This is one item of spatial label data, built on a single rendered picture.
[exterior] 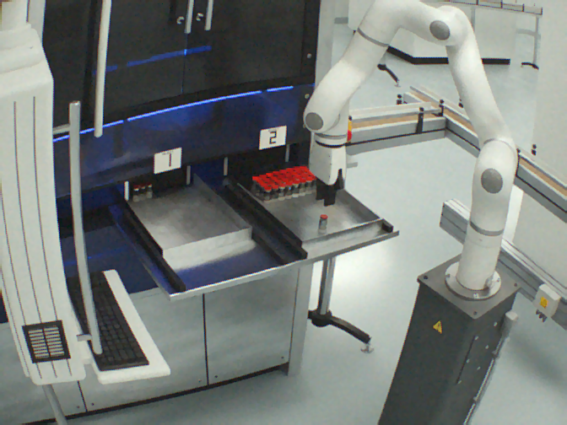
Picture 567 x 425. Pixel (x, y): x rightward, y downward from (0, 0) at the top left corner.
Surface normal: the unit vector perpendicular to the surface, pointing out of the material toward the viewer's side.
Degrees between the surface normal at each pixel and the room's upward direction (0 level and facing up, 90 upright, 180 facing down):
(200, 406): 0
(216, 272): 0
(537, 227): 90
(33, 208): 90
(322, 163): 90
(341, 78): 46
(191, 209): 0
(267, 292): 90
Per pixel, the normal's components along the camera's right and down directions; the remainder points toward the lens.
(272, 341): 0.53, 0.45
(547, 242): -0.84, 0.22
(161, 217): 0.07, -0.87
